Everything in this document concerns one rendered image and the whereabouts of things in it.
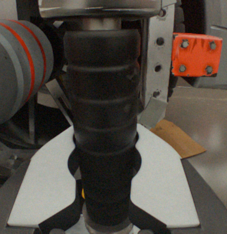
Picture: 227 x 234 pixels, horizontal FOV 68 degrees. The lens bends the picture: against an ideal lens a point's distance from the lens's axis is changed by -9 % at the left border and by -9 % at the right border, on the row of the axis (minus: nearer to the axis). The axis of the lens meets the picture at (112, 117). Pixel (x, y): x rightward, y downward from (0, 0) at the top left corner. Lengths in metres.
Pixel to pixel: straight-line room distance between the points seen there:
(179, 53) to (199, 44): 0.04
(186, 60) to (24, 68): 0.24
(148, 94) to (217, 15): 0.28
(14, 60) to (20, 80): 0.02
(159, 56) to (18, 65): 0.21
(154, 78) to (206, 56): 0.10
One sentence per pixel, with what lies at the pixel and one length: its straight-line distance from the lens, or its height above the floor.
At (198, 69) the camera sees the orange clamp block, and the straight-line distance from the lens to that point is 0.34.
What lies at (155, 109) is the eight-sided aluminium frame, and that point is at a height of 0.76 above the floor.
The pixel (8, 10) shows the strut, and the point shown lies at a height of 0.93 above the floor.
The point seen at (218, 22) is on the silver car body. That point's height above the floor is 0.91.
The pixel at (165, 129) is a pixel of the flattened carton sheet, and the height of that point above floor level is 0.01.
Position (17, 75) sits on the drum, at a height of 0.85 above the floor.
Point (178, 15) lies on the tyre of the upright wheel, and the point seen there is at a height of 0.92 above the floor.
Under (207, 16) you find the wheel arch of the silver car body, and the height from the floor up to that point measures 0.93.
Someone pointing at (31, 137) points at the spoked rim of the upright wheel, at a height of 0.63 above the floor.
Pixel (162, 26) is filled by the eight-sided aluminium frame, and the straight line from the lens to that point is 0.31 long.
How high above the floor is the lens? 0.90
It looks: 28 degrees down
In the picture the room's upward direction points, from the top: 1 degrees counter-clockwise
